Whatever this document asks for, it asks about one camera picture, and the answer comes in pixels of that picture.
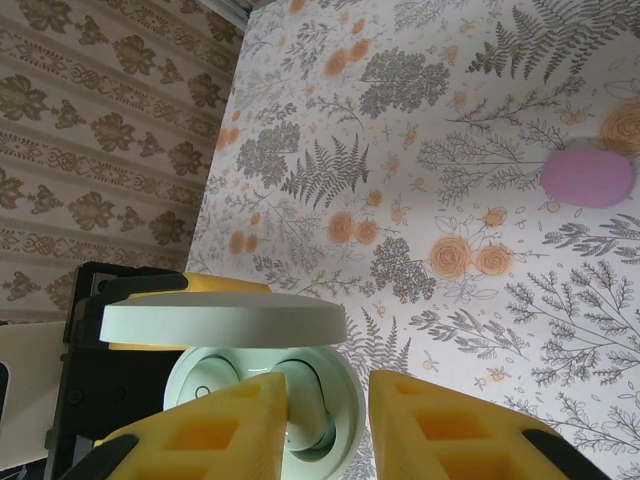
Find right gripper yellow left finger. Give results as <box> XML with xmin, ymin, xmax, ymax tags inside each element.
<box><xmin>58</xmin><ymin>372</ymin><xmax>290</xmax><ymax>480</ymax></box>

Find aluminium frame post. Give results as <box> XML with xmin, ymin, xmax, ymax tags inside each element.
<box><xmin>199</xmin><ymin>0</ymin><xmax>252</xmax><ymax>24</ymax></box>

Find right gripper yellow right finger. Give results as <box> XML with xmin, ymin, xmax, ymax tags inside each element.
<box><xmin>367</xmin><ymin>368</ymin><xmax>610</xmax><ymax>480</ymax></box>

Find mint green earbud charging case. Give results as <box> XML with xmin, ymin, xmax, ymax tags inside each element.
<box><xmin>98</xmin><ymin>292</ymin><xmax>365</xmax><ymax>469</ymax></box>

